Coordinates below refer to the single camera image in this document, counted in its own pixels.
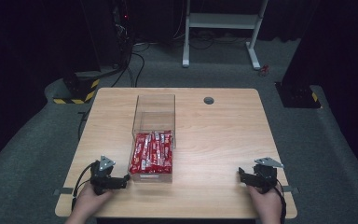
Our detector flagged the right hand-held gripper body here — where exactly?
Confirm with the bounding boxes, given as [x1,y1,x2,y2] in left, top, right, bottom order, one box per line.
[252,157,285,194]

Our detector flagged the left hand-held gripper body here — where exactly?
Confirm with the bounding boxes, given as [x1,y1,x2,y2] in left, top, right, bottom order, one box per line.
[89,154,119,196]

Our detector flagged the pile of red snack packets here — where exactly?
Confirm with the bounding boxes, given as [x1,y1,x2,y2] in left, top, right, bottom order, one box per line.
[129,130,173,175]

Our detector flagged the clear plastic box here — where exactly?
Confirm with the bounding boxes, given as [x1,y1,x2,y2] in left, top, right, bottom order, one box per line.
[127,93,177,184]

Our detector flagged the person's right hand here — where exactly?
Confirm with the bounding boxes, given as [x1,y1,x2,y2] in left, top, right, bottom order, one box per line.
[247,184,283,220]

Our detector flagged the person's left hand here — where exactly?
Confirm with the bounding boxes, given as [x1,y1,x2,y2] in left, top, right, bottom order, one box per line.
[69,181,115,221]

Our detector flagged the black yellow striped stand base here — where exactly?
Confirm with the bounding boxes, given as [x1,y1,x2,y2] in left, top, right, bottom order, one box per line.
[52,70,102,105]

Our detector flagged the small red floor object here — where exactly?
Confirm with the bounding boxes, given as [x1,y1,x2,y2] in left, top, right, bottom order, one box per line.
[258,63,270,77]

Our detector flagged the dark equipment rack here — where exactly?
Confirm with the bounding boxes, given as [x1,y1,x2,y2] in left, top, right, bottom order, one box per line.
[110,0,135,64]

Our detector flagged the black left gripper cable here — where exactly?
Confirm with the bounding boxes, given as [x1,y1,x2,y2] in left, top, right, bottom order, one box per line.
[71,162,96,213]

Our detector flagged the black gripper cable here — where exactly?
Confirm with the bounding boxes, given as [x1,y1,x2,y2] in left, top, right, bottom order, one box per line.
[71,162,96,213]
[272,177,289,224]

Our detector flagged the grey table edge bracket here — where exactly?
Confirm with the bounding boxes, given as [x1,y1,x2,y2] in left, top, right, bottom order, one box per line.
[52,187,75,197]
[281,185,300,195]

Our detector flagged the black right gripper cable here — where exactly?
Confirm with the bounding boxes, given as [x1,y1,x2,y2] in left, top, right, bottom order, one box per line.
[272,177,289,224]

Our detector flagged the black floor cables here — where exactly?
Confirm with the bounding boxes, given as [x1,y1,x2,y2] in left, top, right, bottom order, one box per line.
[110,40,146,89]

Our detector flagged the white metal table frame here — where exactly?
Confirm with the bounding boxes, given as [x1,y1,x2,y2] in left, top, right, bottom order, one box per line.
[181,0,269,71]

